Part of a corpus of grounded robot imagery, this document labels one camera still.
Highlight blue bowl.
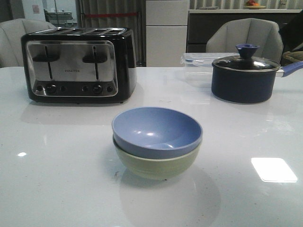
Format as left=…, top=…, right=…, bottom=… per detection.
left=112, top=106, right=203, bottom=159

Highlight green bowl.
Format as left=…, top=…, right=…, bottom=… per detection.
left=113, top=140, right=201, bottom=180

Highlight clear plastic container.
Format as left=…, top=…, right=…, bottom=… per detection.
left=180, top=52, right=239, bottom=88

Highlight black and steel toaster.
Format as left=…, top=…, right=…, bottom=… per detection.
left=21, top=27, right=137, bottom=104

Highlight white cabinet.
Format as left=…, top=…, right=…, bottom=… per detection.
left=146, top=0, right=189, bottom=67

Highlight dark blue saucepan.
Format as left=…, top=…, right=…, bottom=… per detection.
left=211, top=61, right=303, bottom=104

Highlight dark counter unit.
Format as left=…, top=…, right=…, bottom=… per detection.
left=186, top=9, right=301, bottom=52

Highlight grey chair right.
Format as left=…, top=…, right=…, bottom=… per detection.
left=206, top=18, right=284, bottom=63

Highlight grey chair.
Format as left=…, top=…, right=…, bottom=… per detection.
left=0, top=18, right=55, bottom=68
left=206, top=18, right=284, bottom=63

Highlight glass pot lid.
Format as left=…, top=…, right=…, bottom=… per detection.
left=212, top=44, right=280, bottom=72

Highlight fruit plate on counter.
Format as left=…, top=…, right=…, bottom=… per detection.
left=244, top=0, right=266, bottom=9

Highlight grey chair left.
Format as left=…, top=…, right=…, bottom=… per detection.
left=0, top=18, right=55, bottom=68

